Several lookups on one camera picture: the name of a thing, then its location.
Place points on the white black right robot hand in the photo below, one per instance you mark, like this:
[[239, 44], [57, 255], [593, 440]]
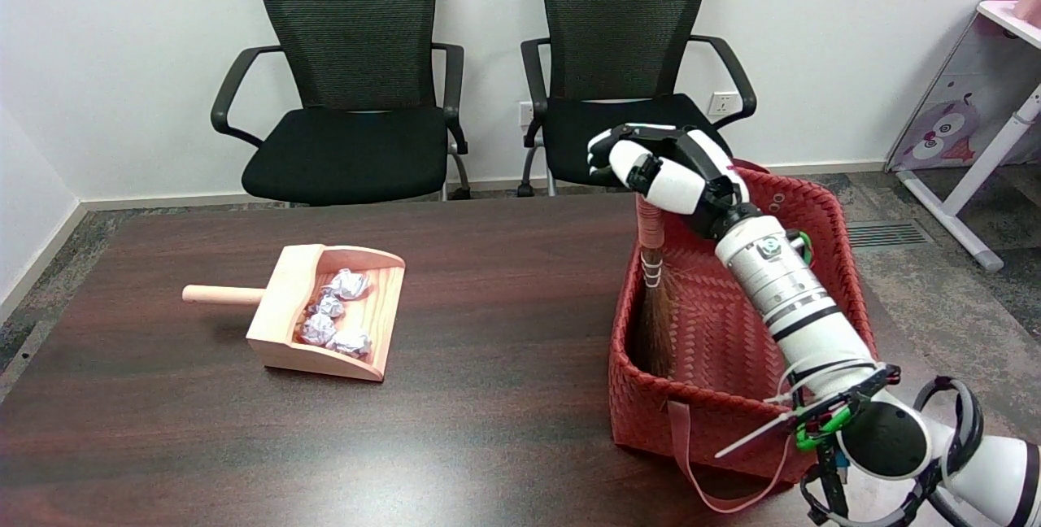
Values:
[[679, 181]]

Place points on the brown straw hand broom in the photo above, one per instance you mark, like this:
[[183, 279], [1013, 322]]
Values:
[[653, 324]]

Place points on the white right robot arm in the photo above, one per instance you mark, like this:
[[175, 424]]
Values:
[[789, 291]]

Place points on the red woven basket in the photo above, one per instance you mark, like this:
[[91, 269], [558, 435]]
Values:
[[716, 397]]

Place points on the black mesh office chair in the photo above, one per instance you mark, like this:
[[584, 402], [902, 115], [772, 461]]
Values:
[[350, 145], [626, 23]]

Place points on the grey floor vent grille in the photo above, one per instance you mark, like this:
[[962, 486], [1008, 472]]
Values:
[[888, 234]]

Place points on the white zip tie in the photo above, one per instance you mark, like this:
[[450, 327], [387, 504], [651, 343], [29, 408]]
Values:
[[752, 437]]

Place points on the pink owl print panel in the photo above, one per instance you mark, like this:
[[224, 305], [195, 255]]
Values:
[[947, 124]]

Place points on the crumpled white paper ball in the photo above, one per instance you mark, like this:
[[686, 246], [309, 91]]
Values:
[[350, 283], [329, 305], [350, 341], [318, 329]]

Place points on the wooden dustpan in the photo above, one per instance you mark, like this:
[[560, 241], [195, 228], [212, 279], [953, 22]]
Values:
[[325, 348]]

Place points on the pink object on shelf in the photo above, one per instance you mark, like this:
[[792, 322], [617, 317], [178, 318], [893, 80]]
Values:
[[1031, 0]]

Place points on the white wall socket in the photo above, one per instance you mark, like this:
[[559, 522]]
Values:
[[723, 103], [524, 114]]

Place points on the white desk frame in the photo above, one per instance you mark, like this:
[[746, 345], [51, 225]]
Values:
[[988, 161]]

